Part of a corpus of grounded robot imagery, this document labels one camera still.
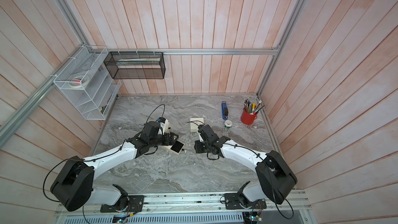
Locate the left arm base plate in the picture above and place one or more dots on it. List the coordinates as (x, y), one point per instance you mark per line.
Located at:
(131, 204)

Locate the white wire shelf rack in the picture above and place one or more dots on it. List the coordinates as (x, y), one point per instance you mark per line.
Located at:
(95, 100)

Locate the aluminium frame horizontal bar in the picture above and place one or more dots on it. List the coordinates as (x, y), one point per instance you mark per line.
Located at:
(202, 51)

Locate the blue stapler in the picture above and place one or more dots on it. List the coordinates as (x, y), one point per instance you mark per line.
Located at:
(225, 111)

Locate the small tape roll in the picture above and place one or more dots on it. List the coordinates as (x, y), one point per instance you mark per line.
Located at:
(228, 124)

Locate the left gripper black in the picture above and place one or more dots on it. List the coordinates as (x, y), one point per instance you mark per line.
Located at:
(167, 137)

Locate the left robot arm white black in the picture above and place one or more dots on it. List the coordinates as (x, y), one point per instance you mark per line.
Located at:
(74, 188)

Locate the pens bundle in cup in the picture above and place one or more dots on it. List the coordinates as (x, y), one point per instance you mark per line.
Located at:
(251, 107)

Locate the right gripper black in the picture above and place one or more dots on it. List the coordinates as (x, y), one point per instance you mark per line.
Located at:
(198, 148)

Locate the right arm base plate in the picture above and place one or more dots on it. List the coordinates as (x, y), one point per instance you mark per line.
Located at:
(239, 201)

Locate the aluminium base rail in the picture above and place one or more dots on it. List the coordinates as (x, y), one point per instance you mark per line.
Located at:
(206, 202)

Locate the cream jewelry box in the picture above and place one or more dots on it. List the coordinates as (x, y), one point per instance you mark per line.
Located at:
(195, 122)
(176, 148)

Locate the tape roll in rack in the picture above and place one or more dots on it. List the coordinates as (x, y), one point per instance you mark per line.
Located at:
(79, 81)

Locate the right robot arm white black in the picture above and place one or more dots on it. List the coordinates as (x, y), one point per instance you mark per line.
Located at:
(275, 178)

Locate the black mesh basket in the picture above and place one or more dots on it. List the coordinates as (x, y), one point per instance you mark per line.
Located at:
(135, 65)

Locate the red pen cup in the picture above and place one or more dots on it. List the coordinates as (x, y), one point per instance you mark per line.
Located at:
(248, 118)

